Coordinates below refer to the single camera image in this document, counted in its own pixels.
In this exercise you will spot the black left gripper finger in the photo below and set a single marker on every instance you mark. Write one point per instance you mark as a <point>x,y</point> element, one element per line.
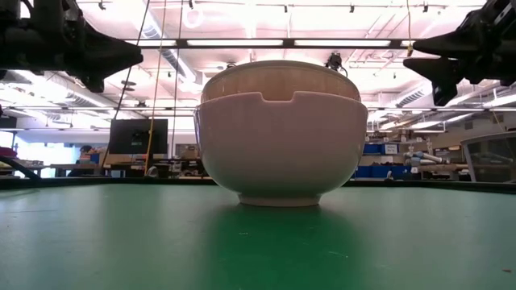
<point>93,84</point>
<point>113,54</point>

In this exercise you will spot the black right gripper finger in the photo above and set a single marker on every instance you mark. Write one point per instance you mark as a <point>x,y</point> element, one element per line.
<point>447,43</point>
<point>443,76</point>

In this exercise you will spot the small white bowl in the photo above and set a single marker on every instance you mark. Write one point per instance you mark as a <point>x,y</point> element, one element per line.
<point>278,80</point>

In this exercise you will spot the large white notched bowl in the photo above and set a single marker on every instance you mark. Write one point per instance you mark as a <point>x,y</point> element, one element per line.
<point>282,149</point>

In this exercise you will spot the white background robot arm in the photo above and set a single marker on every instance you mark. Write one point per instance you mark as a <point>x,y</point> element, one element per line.
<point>425,157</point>

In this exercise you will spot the blue storage bins on shelf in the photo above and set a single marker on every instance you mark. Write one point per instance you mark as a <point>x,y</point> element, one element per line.
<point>381,148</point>

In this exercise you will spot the black computer monitor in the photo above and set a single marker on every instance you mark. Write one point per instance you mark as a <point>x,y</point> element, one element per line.
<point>135,137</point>

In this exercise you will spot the seated person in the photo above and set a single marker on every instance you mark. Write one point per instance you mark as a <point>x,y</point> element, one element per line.
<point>82,161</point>

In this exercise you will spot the glass display cabinet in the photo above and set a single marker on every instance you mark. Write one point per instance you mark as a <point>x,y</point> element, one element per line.
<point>489,157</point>

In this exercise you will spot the row of blue floor bins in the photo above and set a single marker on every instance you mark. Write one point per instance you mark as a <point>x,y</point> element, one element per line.
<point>379,172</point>

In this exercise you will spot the black table edge rail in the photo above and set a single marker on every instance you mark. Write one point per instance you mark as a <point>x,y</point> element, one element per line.
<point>80,182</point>

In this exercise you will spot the black overhead frame bar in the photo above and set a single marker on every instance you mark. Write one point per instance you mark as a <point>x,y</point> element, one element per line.
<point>242,42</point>

